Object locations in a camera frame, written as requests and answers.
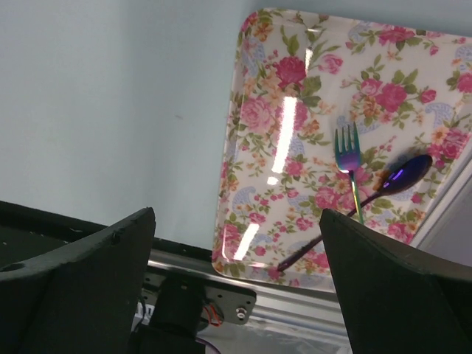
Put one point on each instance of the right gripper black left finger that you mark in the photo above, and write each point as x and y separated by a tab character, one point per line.
73	286

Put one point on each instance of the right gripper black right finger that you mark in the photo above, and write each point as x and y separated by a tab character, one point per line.
395	298

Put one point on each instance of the purple metal spoon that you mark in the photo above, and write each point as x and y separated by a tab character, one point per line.
401	179

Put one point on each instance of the iridescent metal fork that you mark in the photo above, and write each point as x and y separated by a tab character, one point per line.
348	159

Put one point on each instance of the floral plastic tray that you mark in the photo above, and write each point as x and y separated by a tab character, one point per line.
300	79

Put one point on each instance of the aluminium frame rail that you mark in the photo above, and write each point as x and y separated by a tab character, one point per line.
292	307

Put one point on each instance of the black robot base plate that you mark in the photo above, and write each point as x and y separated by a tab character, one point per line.
173	307

